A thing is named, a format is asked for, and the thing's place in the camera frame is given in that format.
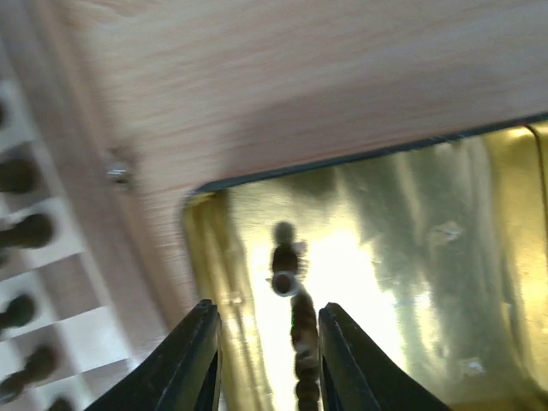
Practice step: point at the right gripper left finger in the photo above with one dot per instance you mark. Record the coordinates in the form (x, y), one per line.
(182, 373)

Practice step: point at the dark chess piece in tin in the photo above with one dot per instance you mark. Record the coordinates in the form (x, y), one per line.
(288, 260)

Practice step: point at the yellow tin with dark pieces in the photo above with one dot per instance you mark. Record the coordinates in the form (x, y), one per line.
(437, 249)

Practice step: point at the wooden chess board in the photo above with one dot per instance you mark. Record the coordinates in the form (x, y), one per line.
(94, 292)

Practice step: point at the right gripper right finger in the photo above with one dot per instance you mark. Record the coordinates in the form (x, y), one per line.
(356, 374)

